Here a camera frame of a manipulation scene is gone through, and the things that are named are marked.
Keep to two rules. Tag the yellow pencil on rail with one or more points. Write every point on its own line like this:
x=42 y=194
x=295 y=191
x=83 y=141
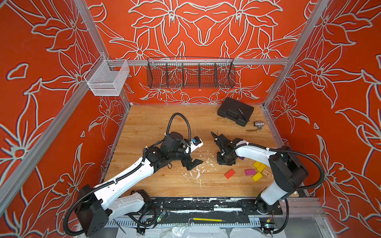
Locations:
x=208 y=220

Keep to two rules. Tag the printed natural wood block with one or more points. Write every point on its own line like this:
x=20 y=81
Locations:
x=268 y=174

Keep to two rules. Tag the red building block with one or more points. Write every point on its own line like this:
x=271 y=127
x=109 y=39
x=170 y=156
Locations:
x=229 y=174

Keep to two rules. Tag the yellow block middle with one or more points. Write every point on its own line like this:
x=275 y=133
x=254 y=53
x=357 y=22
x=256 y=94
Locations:
x=261 y=168

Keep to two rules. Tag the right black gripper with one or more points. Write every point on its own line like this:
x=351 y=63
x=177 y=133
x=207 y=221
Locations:
x=220 y=160

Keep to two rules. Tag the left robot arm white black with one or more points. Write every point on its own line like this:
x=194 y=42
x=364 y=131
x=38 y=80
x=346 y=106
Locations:
x=92 y=209

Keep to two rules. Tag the black wire wall basket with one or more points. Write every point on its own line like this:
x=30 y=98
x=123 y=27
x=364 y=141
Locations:
x=190 y=73

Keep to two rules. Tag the yellow block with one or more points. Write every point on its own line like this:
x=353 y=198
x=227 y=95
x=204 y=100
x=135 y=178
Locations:
x=261 y=168
x=257 y=176
x=257 y=164

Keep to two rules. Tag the white mesh wall basket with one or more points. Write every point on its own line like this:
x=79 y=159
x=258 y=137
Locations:
x=107 y=77

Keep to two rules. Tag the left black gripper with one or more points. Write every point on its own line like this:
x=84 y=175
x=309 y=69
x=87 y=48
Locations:
x=186 y=162

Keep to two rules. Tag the yellow block upper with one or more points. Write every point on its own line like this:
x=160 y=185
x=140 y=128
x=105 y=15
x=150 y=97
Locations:
x=257 y=164

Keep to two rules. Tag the magenta block lower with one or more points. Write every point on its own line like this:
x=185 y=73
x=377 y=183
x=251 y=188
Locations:
x=250 y=172

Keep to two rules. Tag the black plastic tool case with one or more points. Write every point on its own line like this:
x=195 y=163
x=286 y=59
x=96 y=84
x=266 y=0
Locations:
x=236 y=111

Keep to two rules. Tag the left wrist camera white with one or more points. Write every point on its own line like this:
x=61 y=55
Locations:
x=194 y=144

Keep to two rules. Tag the yellow block front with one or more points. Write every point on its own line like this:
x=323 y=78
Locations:
x=257 y=176

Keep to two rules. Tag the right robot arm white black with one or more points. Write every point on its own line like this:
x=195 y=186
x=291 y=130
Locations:
x=286 y=167

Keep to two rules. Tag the small silver metal fitting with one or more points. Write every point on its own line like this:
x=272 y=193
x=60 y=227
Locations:
x=258 y=125

